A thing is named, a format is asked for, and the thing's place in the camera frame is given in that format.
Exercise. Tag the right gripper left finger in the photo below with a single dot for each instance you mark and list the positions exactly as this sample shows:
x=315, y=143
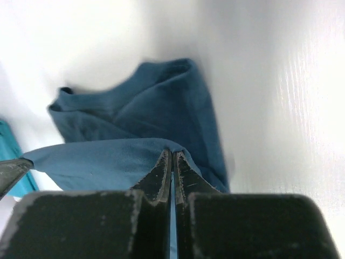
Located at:
x=95, y=224

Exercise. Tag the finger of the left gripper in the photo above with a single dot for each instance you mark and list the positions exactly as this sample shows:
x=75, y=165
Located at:
x=11, y=172

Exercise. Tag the dark blue t shirt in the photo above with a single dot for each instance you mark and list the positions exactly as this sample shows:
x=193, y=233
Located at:
x=113, y=139

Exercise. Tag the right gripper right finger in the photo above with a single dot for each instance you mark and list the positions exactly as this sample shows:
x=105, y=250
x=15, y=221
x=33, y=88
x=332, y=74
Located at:
x=211, y=224

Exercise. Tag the teal t shirt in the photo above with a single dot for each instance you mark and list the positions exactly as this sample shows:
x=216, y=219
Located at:
x=10, y=150

